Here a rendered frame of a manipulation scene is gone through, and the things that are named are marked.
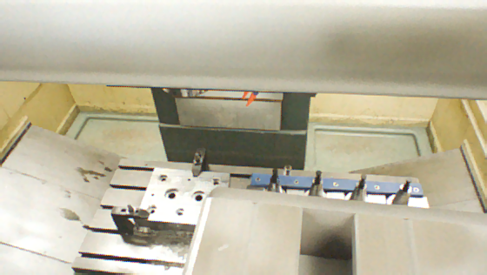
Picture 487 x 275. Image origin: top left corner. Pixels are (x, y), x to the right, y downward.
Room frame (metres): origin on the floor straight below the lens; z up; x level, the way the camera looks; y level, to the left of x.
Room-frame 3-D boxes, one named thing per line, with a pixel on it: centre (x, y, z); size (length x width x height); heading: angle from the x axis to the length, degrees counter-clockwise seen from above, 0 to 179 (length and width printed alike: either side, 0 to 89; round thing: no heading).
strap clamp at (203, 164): (1.00, 0.16, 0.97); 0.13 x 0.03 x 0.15; 169
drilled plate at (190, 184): (0.86, 0.20, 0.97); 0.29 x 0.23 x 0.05; 79
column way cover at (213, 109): (1.30, 0.04, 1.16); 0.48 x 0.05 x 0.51; 79
